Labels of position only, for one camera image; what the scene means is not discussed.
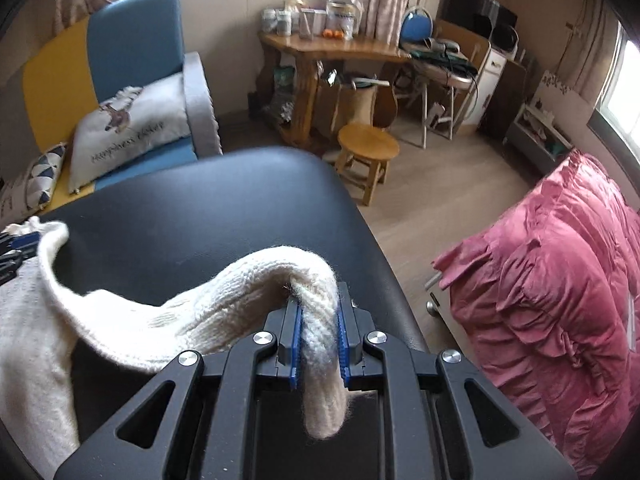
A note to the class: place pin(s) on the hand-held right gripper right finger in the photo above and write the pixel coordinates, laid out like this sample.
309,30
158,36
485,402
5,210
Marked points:
343,350

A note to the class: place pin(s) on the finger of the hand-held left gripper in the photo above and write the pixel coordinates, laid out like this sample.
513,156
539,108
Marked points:
11,270
22,242

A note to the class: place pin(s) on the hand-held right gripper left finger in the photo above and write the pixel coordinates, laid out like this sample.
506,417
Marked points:
296,350

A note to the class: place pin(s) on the cream knit sweater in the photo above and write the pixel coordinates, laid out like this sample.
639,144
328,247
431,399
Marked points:
225,300

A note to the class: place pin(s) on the triangle pattern pillow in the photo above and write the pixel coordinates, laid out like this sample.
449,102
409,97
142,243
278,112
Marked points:
45,175

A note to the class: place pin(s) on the deer print pillow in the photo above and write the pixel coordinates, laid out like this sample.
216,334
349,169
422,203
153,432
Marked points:
155,105

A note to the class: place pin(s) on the round wooden stool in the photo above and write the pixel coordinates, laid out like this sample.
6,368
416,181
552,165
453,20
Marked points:
370,142

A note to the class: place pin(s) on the pink ruffled quilt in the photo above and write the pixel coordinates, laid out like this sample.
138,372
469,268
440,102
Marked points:
550,310

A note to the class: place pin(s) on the grey yellow blue sofa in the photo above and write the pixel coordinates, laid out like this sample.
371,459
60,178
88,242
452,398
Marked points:
135,35

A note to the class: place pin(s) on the tan tote bag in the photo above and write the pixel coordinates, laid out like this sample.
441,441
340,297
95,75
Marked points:
357,105

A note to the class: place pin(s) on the green package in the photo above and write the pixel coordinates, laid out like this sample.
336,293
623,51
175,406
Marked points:
284,80

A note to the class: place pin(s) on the wooden desk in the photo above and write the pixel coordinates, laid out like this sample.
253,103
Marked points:
340,50

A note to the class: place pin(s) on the white low shelf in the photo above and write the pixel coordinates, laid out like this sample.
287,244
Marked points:
545,125

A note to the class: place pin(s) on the dark wooden cabinet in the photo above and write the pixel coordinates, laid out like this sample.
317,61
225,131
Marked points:
507,95

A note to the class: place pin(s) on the clear glass jar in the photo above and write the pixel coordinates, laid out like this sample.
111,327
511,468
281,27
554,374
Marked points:
311,25

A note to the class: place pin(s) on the blue folding chair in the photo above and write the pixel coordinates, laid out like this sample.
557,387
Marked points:
416,27

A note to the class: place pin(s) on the large clear plastic jar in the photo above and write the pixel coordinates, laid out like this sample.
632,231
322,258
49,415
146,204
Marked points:
344,15

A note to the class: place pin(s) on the brown cardboard sheet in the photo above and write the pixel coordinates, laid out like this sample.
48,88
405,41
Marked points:
457,35

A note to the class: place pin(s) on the black television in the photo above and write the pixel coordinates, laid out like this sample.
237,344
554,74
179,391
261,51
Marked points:
470,5

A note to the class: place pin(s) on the small window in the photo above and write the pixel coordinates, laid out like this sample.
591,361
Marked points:
622,90

